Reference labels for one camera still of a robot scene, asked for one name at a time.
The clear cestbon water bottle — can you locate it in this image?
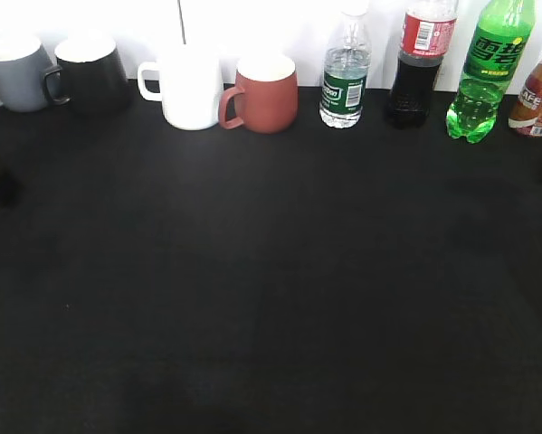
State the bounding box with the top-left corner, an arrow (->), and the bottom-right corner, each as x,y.
319,1 -> 372,129

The red mug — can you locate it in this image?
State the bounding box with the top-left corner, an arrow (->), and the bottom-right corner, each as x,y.
218,53 -> 299,134

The white mug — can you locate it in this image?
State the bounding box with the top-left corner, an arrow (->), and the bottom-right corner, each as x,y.
137,45 -> 223,130

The black mug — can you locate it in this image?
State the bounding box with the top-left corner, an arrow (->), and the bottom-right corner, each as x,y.
41,33 -> 130,116

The cola bottle red label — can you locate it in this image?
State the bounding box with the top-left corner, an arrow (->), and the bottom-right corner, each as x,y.
386,0 -> 459,128

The grey mug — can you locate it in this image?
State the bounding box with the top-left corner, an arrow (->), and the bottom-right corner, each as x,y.
0,34 -> 52,113

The brown coffee drink bottle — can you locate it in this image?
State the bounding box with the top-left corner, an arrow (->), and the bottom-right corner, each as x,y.
508,60 -> 542,137

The green sprite bottle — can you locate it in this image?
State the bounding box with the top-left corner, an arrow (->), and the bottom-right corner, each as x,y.
445,0 -> 536,144

